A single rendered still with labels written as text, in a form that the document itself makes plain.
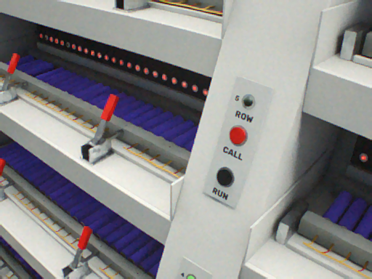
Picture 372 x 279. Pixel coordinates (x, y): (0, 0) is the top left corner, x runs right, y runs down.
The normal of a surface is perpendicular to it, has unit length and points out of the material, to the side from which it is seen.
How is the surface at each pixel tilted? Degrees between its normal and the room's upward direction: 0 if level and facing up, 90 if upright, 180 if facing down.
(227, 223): 90
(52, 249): 20
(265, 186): 90
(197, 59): 110
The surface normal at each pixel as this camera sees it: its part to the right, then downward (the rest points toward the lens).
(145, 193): 0.04, -0.82
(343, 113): -0.64, 0.42
